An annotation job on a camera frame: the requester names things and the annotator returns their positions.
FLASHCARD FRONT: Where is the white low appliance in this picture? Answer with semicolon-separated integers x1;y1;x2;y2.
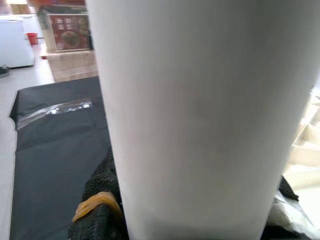
0;13;36;70

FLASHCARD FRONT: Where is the black table cloth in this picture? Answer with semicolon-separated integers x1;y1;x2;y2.
8;76;126;240

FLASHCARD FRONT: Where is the white plastic table top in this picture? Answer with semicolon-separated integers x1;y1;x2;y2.
281;86;320;192

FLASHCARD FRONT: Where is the tan rubber band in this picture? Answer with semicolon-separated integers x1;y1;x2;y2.
71;191;124;223

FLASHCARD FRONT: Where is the small black pan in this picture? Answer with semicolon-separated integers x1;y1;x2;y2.
0;64;12;77

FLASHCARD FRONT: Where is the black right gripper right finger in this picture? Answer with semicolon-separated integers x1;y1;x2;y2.
261;174;315;240

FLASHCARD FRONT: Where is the beige striped cloth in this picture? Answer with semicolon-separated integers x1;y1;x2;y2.
46;50;100;83

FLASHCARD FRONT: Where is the white plastic table leg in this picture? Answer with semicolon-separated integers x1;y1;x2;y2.
86;0;320;240

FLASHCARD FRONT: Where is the red plastic bucket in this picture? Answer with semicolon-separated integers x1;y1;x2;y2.
25;32;40;46

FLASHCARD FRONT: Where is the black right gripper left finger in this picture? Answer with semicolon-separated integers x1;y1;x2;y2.
67;146;131;240

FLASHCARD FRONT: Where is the flat clear plastic bag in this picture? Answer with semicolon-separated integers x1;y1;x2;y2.
16;98;94;131

